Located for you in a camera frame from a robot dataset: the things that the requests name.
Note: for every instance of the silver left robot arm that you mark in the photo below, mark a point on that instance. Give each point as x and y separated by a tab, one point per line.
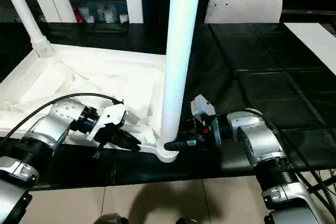
52	127

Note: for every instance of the white chair back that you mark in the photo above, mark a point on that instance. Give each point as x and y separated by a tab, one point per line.
249	3

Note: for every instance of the dark robot foot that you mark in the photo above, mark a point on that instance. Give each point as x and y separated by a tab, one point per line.
187	221
111	219

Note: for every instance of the dark robot right foot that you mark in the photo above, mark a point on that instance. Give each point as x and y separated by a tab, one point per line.
187	221

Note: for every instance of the black tripod leg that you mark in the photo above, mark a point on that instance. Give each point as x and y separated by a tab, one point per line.
325	182

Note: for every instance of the dark robot left foot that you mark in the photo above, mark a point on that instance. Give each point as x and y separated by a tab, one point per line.
111	219

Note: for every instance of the red packet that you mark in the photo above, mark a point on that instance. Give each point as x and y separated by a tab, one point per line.
76	14

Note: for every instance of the small white cup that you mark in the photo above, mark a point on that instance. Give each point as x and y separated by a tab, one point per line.
124	18
90	19

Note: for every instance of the black cabinet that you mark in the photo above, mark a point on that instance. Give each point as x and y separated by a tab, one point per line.
155	11

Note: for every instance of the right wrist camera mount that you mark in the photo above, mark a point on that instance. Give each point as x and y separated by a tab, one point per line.
202	107

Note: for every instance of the white table leg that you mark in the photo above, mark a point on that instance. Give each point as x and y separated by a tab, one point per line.
178	51
26	11

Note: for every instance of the white plastic table top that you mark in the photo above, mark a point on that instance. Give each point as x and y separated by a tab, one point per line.
92	69

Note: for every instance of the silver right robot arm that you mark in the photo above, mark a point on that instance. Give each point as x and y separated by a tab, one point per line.
260	140

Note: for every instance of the white jar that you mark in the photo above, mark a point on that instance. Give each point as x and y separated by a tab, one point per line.
110	14

